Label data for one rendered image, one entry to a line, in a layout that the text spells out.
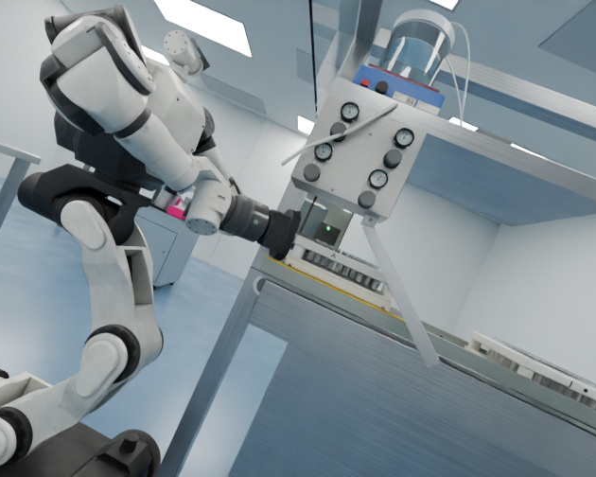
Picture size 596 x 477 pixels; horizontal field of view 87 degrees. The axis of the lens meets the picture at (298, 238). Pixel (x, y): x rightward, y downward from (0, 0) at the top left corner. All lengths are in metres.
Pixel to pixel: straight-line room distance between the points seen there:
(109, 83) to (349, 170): 0.43
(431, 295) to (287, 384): 5.69
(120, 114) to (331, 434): 0.73
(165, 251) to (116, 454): 2.33
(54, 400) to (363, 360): 0.78
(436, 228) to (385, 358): 5.68
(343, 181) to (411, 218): 5.54
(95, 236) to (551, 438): 1.08
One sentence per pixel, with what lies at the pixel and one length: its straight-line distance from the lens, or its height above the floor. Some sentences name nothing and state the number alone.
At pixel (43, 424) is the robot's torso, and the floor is 0.35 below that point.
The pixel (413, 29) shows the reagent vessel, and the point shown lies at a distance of 0.91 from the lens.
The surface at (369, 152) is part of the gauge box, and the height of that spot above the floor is 1.26.
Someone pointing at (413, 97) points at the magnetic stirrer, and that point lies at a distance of 0.79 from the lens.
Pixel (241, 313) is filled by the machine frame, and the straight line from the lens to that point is 1.01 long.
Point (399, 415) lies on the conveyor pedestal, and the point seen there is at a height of 0.78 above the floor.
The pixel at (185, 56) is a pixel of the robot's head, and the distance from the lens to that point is 1.00.
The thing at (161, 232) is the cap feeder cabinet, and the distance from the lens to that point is 3.38.
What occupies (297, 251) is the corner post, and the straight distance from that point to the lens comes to 0.70.
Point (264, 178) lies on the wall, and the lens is 5.98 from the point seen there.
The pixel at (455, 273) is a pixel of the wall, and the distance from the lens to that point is 6.49.
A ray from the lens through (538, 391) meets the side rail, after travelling 0.83.
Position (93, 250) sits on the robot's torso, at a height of 0.80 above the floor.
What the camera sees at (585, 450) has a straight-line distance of 0.92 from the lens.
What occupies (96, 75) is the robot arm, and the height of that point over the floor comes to 1.13.
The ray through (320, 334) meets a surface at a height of 0.87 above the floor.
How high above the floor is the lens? 1.03
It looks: 1 degrees up
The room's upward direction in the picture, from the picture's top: 24 degrees clockwise
